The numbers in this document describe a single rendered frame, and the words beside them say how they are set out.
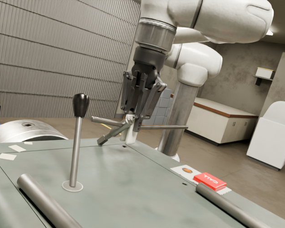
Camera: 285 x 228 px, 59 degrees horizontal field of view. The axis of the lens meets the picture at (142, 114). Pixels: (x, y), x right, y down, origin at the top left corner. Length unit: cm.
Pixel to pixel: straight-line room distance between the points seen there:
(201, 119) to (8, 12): 477
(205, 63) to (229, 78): 802
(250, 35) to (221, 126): 592
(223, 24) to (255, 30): 7
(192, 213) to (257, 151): 596
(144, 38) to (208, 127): 611
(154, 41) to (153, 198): 33
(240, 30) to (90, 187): 44
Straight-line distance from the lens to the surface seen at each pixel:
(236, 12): 59
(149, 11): 59
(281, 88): 770
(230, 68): 918
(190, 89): 115
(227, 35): 61
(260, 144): 640
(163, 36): 58
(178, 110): 118
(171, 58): 111
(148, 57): 58
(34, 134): 73
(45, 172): 50
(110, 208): 43
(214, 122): 658
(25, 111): 501
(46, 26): 486
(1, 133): 77
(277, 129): 631
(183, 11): 59
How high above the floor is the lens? 149
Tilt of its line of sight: 11 degrees down
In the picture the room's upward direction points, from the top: 15 degrees clockwise
